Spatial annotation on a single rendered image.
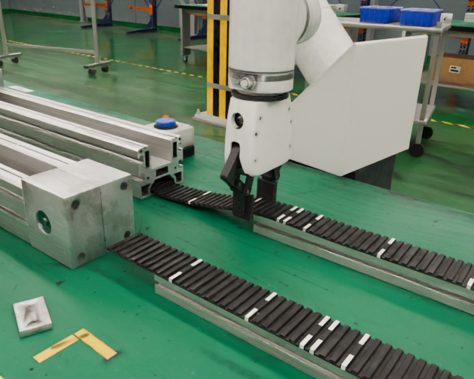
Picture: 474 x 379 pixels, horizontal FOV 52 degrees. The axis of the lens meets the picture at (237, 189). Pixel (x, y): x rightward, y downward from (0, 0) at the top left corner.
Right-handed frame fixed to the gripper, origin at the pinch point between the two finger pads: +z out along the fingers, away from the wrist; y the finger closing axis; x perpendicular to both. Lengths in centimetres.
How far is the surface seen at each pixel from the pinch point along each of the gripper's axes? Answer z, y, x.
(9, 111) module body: -4, -5, 55
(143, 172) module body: -0.4, -4.0, 18.7
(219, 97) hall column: 60, 258, 217
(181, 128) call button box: -2.0, 14.3, 27.7
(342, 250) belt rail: 1.9, -1.9, -14.9
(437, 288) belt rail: 2.7, -1.3, -26.4
